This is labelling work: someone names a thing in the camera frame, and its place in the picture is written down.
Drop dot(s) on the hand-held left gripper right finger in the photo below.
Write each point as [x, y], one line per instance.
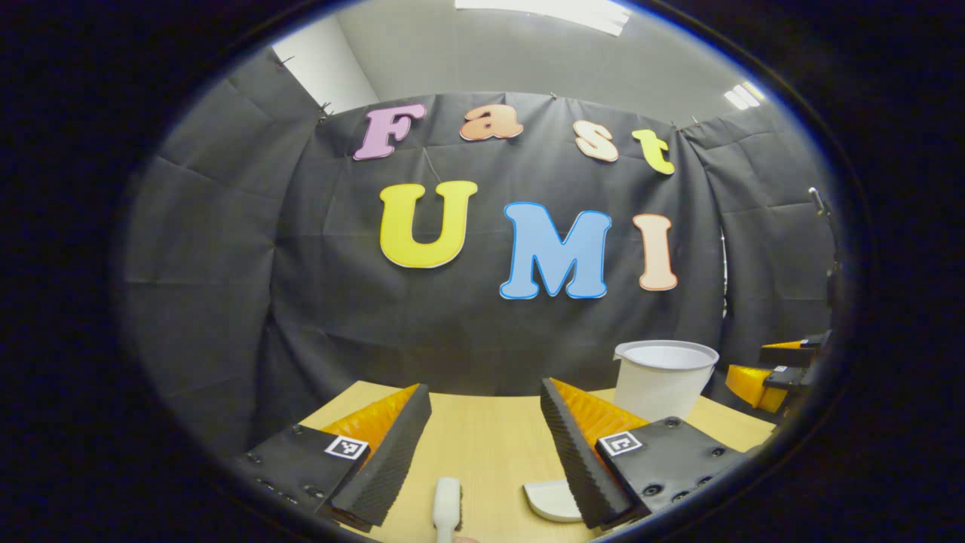
[577, 460]

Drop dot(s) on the wooden desktop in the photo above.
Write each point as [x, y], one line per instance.
[490, 437]

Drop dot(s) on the white ribbed garbage bin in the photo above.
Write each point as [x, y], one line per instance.
[663, 385]

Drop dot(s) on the small grey dustpan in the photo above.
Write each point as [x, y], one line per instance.
[550, 501]

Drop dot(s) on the small grey broom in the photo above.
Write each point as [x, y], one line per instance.
[447, 505]

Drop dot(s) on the black backdrop cloth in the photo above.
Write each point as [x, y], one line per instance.
[339, 317]

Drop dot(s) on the small ceiling light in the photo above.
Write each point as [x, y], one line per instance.
[744, 96]

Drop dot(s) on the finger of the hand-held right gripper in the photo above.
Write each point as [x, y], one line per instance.
[784, 354]
[784, 378]

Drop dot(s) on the long ceiling light panel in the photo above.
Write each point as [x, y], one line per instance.
[550, 11]

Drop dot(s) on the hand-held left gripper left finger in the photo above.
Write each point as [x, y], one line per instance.
[396, 452]

